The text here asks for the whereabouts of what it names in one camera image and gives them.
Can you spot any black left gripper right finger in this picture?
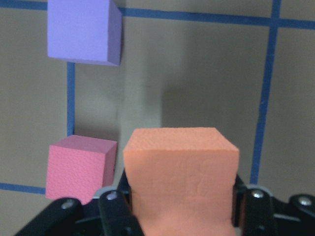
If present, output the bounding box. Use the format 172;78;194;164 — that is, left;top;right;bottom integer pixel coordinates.
232;176;315;236

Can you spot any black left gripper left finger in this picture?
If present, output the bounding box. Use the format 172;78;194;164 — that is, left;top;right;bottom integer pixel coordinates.
17;173;144;236

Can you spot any orange foam block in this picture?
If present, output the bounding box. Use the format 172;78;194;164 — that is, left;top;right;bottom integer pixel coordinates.
123;127;239;236

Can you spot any red foam block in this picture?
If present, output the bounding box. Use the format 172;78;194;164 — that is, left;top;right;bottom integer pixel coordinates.
45;135;117;205

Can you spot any purple foam block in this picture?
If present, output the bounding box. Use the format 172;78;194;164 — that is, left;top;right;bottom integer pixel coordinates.
47;0;123;66

